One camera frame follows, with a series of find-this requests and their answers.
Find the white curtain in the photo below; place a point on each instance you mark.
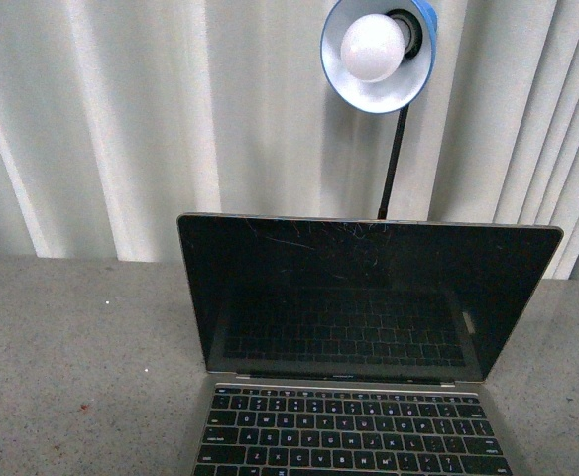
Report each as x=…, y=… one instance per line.
x=118, y=116

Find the grey laptop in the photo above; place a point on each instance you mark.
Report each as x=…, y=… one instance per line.
x=355, y=347

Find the blue desk lamp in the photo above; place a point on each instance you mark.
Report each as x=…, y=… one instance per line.
x=378, y=56

